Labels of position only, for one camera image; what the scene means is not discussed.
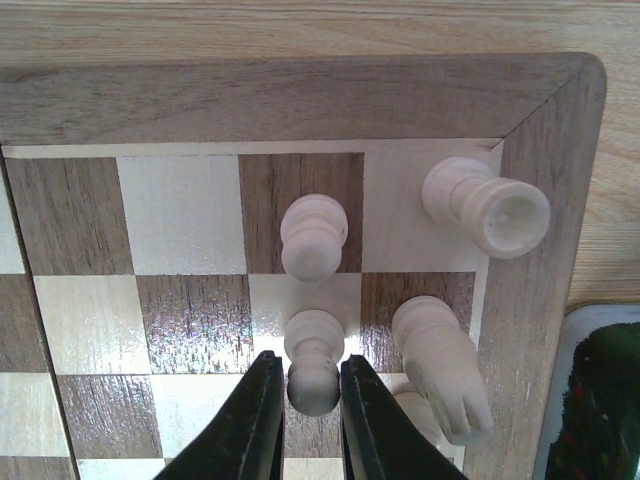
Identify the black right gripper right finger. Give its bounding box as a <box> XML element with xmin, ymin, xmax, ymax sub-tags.
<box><xmin>340</xmin><ymin>355</ymin><xmax>465</xmax><ymax>479</ymax></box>

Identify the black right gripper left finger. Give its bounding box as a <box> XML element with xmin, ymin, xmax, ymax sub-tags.
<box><xmin>157</xmin><ymin>350</ymin><xmax>285</xmax><ymax>479</ymax></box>

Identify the white pawn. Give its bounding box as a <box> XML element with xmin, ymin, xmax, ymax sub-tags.
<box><xmin>284</xmin><ymin>310</ymin><xmax>345</xmax><ymax>417</ymax></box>

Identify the wooden folding chess board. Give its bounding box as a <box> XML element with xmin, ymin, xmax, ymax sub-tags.
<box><xmin>1</xmin><ymin>53</ymin><xmax>607</xmax><ymax>479</ymax></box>

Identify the white knight piece far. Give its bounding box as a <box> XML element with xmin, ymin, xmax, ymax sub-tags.
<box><xmin>392</xmin><ymin>295</ymin><xmax>494</xmax><ymax>446</ymax></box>

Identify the gold metal tray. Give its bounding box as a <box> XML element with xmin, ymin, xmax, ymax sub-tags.
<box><xmin>533</xmin><ymin>303</ymin><xmax>639</xmax><ymax>479</ymax></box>

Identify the white rook far corner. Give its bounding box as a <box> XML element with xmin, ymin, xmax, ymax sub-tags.
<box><xmin>421</xmin><ymin>157</ymin><xmax>551</xmax><ymax>259</ymax></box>

